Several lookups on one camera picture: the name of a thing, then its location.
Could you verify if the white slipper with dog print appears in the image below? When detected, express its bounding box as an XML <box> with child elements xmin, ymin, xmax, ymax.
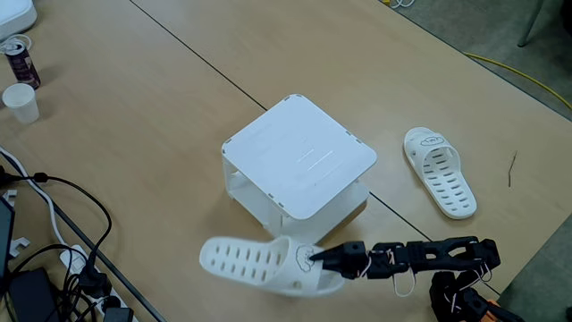
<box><xmin>403</xmin><ymin>126</ymin><xmax>478</xmax><ymax>221</ymax></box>
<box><xmin>198</xmin><ymin>235</ymin><xmax>348</xmax><ymax>299</ymax></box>

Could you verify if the white plastic shoe rack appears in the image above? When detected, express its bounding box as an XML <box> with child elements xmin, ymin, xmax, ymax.
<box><xmin>221</xmin><ymin>93</ymin><xmax>379</xmax><ymax>246</ymax></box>

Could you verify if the black plug adapter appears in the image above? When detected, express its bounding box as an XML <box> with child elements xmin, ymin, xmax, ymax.
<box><xmin>102</xmin><ymin>306</ymin><xmax>135</xmax><ymax>322</ymax></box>

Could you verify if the black power plug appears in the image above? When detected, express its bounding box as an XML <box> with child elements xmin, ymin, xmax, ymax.
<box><xmin>80</xmin><ymin>263</ymin><xmax>113</xmax><ymax>300</ymax></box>

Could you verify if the white power strip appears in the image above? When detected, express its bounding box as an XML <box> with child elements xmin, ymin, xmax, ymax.
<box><xmin>59</xmin><ymin>244</ymin><xmax>139</xmax><ymax>322</ymax></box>

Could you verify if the grey metal chair leg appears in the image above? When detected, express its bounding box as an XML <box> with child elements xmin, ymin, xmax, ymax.
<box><xmin>517</xmin><ymin>0</ymin><xmax>547</xmax><ymax>48</ymax></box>

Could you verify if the large black power brick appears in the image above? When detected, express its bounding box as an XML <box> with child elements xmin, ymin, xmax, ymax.
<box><xmin>7</xmin><ymin>267</ymin><xmax>60</xmax><ymax>322</ymax></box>

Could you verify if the dark laptop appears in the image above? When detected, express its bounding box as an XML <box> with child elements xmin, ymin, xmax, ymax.
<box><xmin>0</xmin><ymin>196</ymin><xmax>15</xmax><ymax>279</ymax></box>

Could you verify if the white paper cup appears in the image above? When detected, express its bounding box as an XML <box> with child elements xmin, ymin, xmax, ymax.
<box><xmin>2</xmin><ymin>83</ymin><xmax>40</xmax><ymax>124</ymax></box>

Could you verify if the purple drink can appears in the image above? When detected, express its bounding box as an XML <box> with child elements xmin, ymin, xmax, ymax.
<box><xmin>4</xmin><ymin>39</ymin><xmax>42</xmax><ymax>90</ymax></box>

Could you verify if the yellow cable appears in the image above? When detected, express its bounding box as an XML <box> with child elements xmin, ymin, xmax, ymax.
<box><xmin>463</xmin><ymin>52</ymin><xmax>572</xmax><ymax>112</ymax></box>

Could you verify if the thick white power cable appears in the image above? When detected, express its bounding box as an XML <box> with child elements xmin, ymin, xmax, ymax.
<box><xmin>0</xmin><ymin>145</ymin><xmax>69</xmax><ymax>251</ymax></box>

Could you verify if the black cable with connector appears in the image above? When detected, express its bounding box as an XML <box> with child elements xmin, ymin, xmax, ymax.
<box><xmin>0</xmin><ymin>172</ymin><xmax>114</xmax><ymax>269</ymax></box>

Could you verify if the thin white cable coil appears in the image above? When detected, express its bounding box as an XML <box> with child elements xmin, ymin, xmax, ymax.
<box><xmin>0</xmin><ymin>33</ymin><xmax>33</xmax><ymax>55</ymax></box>

